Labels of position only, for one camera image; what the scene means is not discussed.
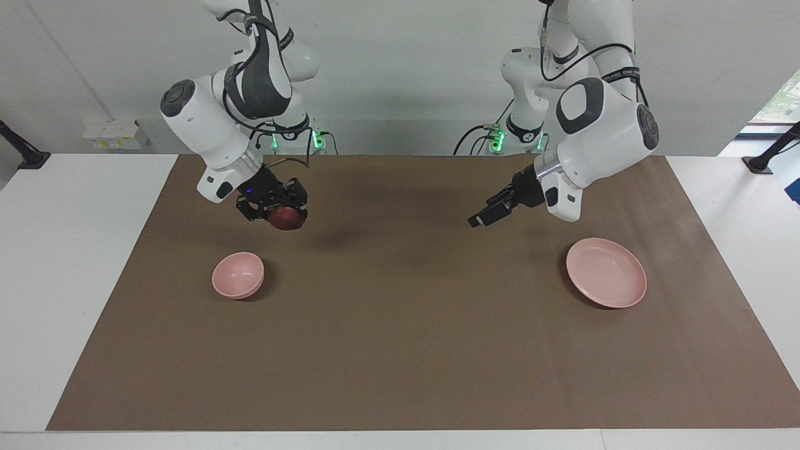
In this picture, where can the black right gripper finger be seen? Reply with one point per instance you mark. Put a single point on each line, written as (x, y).
(297, 192)
(253, 209)

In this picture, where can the black stand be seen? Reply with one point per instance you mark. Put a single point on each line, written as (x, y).
(28, 156)
(759, 164)

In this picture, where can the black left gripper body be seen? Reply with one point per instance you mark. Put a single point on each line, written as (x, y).
(528, 187)

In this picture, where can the dark red apple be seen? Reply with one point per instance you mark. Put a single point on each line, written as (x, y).
(286, 219)

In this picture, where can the brown table mat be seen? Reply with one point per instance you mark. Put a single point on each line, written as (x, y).
(400, 325)

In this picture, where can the blue object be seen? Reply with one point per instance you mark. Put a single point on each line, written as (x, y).
(794, 190)

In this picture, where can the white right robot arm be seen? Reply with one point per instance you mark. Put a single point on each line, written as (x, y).
(206, 125)

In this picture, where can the pink bowl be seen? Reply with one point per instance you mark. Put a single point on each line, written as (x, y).
(237, 275)

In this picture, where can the pink plate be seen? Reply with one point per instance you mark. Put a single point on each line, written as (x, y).
(605, 272)

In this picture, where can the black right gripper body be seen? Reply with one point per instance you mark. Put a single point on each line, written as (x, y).
(265, 186)

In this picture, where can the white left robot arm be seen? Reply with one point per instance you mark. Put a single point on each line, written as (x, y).
(600, 144)

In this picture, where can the white wall socket box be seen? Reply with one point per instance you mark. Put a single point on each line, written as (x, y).
(115, 134)

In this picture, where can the window with greenery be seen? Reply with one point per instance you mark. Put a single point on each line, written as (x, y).
(781, 103)

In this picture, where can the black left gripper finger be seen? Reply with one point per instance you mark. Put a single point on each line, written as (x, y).
(502, 198)
(490, 215)

